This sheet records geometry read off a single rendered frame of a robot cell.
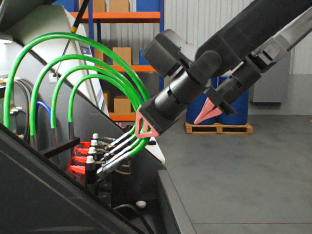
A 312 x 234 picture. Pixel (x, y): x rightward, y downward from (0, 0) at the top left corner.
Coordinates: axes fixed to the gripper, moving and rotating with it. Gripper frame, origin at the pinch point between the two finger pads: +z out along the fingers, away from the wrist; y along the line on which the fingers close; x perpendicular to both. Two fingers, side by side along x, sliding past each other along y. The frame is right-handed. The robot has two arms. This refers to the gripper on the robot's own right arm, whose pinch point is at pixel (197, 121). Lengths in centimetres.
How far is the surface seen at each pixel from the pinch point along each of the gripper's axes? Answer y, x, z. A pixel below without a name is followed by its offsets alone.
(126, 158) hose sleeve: 7.3, 17.7, 14.3
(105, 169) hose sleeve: 8.6, 16.9, 20.2
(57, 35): 36.7, 15.5, 6.3
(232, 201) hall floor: -111, -197, 57
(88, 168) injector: 11.5, 8.5, 27.4
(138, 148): 7.0, 17.9, 10.7
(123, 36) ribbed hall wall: 168, -628, 69
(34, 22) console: 60, -21, 19
